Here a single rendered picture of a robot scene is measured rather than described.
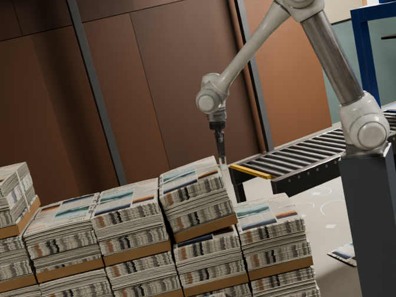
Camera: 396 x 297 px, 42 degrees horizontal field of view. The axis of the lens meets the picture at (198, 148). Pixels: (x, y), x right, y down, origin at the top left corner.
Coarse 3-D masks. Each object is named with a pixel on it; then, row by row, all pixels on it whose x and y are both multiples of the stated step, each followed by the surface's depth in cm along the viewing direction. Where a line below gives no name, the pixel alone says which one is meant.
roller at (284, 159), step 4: (268, 156) 335; (272, 156) 331; (276, 156) 328; (276, 160) 326; (280, 160) 322; (284, 160) 319; (288, 160) 315; (292, 160) 312; (296, 160) 310; (292, 164) 310; (296, 164) 307; (300, 164) 304; (304, 164) 300; (308, 164) 298
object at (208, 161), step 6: (198, 162) 252; (204, 162) 247; (210, 162) 244; (180, 168) 253; (186, 168) 248; (192, 168) 245; (198, 168) 242; (162, 174) 254; (168, 174) 249; (174, 174) 245; (162, 180) 242
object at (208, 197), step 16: (192, 176) 233; (208, 176) 224; (160, 192) 225; (176, 192) 220; (192, 192) 221; (208, 192) 220; (224, 192) 220; (176, 208) 220; (192, 208) 221; (208, 208) 222; (224, 208) 222; (176, 224) 222; (192, 224) 222
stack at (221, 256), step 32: (256, 224) 225; (288, 224) 220; (160, 256) 219; (192, 256) 220; (224, 256) 220; (256, 256) 222; (288, 256) 223; (64, 288) 219; (96, 288) 220; (128, 288) 221; (160, 288) 222; (224, 288) 225; (256, 288) 225; (288, 288) 226
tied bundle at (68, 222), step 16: (48, 208) 242; (64, 208) 236; (80, 208) 230; (32, 224) 224; (48, 224) 218; (64, 224) 213; (80, 224) 214; (32, 240) 214; (48, 240) 214; (64, 240) 214; (80, 240) 215; (96, 240) 215; (32, 256) 215; (48, 256) 216; (64, 256) 216; (80, 256) 217; (96, 256) 217
